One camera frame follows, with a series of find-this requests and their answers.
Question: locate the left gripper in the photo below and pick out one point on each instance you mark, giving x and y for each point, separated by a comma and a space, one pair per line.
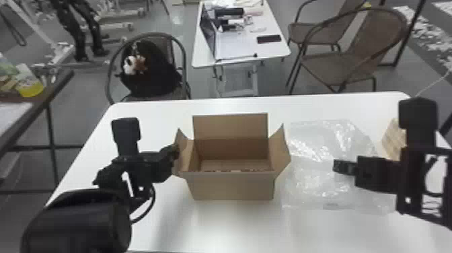
157, 167

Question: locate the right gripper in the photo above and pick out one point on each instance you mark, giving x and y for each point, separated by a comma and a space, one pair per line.
378, 174

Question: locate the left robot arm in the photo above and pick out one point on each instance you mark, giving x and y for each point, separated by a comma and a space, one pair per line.
77, 222

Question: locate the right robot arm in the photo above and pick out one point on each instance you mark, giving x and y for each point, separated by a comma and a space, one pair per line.
411, 183

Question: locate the clear plastic bag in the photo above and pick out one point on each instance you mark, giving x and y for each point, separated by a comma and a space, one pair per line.
318, 169

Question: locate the cardboard box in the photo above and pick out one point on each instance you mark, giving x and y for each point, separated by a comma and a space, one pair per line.
231, 185

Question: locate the black plush bag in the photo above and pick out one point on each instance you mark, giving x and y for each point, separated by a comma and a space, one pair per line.
152, 76

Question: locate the brown chair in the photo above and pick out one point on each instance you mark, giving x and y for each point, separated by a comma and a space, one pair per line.
353, 63
318, 33

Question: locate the black metal chair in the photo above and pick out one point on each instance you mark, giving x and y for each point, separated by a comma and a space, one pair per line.
178, 46

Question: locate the grey laptop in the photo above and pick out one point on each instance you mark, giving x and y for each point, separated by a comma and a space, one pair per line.
233, 46

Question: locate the white side table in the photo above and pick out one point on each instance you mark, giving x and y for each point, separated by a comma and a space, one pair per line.
272, 49

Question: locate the dark side table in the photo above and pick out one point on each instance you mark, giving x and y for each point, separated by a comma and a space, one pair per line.
42, 102

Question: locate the black phone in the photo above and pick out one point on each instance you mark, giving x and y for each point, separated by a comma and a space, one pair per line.
268, 39

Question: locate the yellow packet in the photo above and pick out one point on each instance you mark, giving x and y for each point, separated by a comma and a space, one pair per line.
30, 86

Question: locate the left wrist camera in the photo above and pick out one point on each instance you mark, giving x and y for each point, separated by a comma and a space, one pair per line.
125, 134

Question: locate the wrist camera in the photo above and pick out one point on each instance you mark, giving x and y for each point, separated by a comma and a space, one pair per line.
418, 118
125, 134

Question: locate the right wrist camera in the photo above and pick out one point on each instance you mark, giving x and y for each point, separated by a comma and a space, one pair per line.
418, 118

